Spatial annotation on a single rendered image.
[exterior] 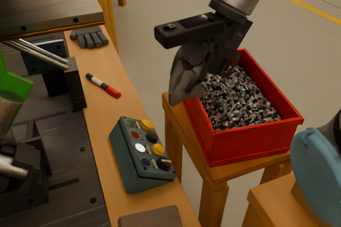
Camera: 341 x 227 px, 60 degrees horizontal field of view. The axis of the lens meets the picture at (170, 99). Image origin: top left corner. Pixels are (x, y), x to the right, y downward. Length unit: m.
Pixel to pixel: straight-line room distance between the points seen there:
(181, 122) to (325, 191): 0.51
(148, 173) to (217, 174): 0.23
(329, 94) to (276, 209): 1.89
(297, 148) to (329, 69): 2.38
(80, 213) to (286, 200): 0.39
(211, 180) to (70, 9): 0.48
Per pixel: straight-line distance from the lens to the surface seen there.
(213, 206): 0.81
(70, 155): 0.64
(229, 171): 0.72
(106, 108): 0.72
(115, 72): 0.83
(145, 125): 0.60
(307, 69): 2.67
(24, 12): 0.66
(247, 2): 0.52
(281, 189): 0.66
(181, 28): 0.49
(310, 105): 2.30
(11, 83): 0.51
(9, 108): 0.49
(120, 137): 0.59
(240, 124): 0.70
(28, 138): 0.59
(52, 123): 0.71
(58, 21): 0.61
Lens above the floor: 1.37
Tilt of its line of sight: 40 degrees down
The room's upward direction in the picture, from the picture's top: straight up
